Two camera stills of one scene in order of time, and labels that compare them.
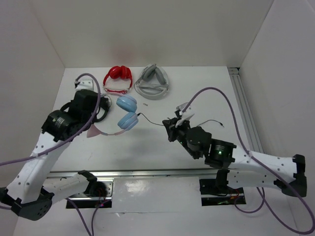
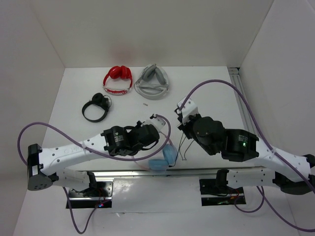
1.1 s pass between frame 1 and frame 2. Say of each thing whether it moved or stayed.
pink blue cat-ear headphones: moved
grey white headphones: stayed
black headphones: stayed
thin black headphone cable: moved
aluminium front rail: stayed
